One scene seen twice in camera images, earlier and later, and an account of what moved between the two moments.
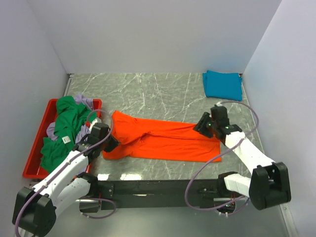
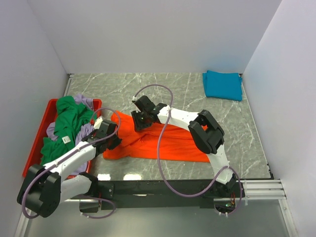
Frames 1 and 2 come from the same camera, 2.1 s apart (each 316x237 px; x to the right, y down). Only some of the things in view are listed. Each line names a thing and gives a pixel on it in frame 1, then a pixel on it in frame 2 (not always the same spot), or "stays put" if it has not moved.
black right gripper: (200, 126) to (139, 126)
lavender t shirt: (84, 136) stays put
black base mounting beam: (158, 194) stays put
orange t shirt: (141, 139) stays put
